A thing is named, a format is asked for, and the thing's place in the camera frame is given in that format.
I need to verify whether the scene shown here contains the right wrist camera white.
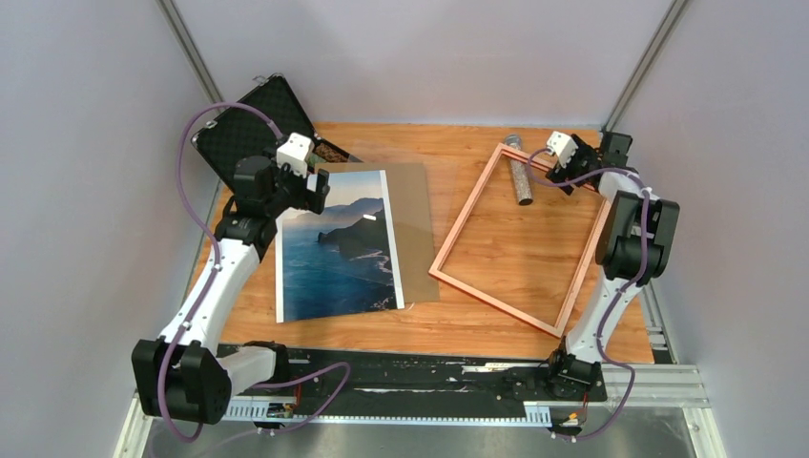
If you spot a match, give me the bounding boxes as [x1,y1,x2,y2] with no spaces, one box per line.
[546,131,578,168]

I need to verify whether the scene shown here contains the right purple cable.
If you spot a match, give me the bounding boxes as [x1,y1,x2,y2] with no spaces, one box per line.
[528,148,653,442]

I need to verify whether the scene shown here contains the clear acrylic sheet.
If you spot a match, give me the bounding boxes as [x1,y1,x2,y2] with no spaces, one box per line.
[348,139,460,222]

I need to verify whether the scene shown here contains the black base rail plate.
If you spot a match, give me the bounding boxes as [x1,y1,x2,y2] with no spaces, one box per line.
[225,347,607,424]

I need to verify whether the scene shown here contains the black foam-lined case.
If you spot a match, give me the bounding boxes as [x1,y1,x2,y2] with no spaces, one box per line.
[192,73,360,191]

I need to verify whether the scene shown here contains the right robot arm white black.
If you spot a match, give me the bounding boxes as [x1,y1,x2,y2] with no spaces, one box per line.
[544,131,680,399]

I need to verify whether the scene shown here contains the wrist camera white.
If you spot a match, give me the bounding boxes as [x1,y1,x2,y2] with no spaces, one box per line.
[276,133,315,174]
[546,131,578,168]

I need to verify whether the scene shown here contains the pink wooden picture frame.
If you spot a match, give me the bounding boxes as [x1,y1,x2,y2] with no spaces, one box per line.
[428,143,611,338]

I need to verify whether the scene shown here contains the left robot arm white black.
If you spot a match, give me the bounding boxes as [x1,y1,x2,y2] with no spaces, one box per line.
[132,154,330,425]

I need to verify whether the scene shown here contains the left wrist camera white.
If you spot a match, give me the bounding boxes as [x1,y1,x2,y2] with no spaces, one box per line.
[276,133,315,174]

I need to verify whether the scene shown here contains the glitter-filled clear tube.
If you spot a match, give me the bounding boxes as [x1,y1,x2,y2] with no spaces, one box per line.
[503,134,533,206]

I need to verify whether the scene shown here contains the aluminium frame rail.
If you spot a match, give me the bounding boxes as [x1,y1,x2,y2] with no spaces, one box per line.
[114,355,728,458]

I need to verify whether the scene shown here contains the seascape photo print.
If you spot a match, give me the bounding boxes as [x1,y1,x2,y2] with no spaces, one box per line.
[275,170,405,323]

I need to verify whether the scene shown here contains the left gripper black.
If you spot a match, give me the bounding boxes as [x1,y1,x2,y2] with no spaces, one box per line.
[263,148,329,218]

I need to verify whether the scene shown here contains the brown backing board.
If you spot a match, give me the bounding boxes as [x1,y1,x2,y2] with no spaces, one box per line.
[321,162,440,303]

